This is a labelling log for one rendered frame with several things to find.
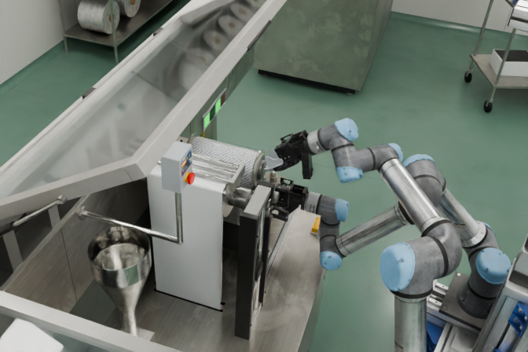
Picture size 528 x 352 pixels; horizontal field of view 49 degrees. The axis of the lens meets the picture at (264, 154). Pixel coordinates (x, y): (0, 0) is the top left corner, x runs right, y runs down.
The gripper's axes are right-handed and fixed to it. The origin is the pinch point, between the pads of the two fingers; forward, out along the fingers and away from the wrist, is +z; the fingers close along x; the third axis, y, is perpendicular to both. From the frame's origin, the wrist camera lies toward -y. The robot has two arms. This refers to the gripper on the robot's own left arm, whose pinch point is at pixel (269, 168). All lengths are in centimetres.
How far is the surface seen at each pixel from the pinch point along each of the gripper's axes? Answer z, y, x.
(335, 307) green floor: 59, -116, -53
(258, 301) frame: 13.2, -28.8, 31.7
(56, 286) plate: 28, 25, 70
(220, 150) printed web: 11.1, 14.0, 1.5
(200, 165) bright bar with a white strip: -1.3, 22.5, 28.1
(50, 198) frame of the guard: -24, 53, 89
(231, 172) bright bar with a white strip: -8.8, 16.5, 28.0
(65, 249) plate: 23, 31, 64
